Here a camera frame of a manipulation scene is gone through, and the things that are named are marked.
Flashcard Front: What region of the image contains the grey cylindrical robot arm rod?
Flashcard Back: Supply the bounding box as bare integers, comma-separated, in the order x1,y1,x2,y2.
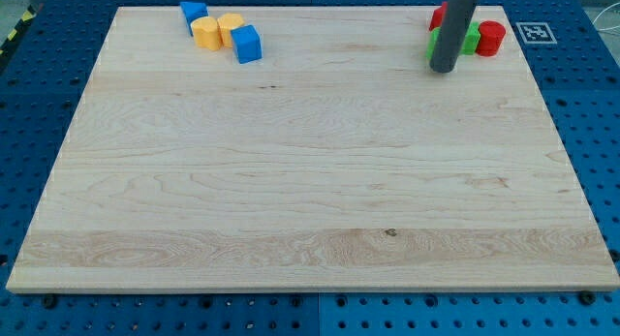
429,0,479,74

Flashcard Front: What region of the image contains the light wooden board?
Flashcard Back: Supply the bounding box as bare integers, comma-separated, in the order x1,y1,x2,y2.
7,7,619,294

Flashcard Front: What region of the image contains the blue cube block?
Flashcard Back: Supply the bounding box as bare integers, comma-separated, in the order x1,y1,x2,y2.
231,24,263,64

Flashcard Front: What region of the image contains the yellow round block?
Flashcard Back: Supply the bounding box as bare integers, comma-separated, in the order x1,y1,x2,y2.
217,13,245,47

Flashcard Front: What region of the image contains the yellow heart-shaped block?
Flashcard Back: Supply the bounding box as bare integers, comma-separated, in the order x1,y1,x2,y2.
190,16,223,51

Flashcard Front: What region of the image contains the green block left part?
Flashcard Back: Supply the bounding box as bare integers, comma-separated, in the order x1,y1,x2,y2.
425,26,441,60

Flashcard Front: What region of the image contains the blue block at back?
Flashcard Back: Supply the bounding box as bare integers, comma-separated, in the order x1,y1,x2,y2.
179,1,209,37

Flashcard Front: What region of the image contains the red block behind rod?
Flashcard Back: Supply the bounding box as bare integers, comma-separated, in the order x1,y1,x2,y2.
428,1,448,32

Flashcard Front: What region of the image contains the green block right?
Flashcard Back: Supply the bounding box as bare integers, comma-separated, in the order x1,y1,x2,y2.
460,21,481,55

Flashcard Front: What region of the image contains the red cylinder block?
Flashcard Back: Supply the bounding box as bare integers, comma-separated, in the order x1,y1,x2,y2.
476,20,507,57

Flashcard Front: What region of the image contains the white fiducial marker tag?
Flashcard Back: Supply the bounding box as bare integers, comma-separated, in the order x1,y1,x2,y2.
516,21,557,45

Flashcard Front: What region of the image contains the black yellow hazard tape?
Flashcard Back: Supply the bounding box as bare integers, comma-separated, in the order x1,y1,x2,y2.
1,5,37,58

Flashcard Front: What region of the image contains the white cable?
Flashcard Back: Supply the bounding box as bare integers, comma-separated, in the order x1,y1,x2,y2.
591,0,620,37

